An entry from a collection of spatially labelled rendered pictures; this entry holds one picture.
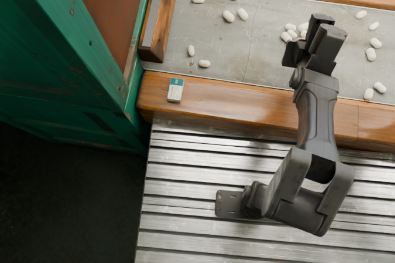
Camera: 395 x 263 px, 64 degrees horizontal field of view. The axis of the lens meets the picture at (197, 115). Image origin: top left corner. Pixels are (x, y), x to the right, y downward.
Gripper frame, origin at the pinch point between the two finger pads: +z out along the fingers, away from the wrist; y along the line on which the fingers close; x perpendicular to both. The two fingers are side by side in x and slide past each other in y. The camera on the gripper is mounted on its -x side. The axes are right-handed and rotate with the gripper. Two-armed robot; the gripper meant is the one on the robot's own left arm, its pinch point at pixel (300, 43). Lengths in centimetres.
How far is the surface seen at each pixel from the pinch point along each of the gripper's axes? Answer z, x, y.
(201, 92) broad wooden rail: -8.9, 14.1, 23.7
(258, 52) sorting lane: 4.5, 6.0, 9.5
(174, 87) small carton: -10.6, 12.9, 30.7
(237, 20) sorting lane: 11.7, -0.2, 16.7
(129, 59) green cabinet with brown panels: -14.8, 4.7, 41.4
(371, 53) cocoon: 6.0, 2.0, -21.7
